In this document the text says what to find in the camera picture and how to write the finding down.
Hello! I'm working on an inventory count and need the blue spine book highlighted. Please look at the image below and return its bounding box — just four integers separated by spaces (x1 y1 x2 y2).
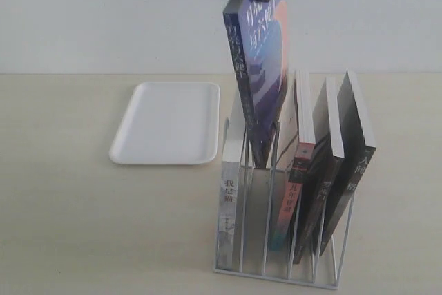
223 0 288 169

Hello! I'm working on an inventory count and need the grey spine book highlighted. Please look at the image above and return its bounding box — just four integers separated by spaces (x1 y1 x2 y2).
216 93 245 270

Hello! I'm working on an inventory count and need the red spine book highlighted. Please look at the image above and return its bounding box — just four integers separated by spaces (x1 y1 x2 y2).
270 70 316 251

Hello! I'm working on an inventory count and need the dark spine thin book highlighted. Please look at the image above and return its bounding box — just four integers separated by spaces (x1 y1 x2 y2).
293 77 345 265

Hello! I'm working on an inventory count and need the black cover book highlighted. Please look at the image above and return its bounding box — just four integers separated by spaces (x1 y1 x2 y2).
320 71 377 254

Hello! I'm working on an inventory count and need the white plastic tray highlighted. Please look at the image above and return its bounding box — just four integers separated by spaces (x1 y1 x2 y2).
108 82 220 165

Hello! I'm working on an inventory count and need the white wire book rack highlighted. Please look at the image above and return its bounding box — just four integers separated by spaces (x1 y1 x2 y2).
213 130 352 289

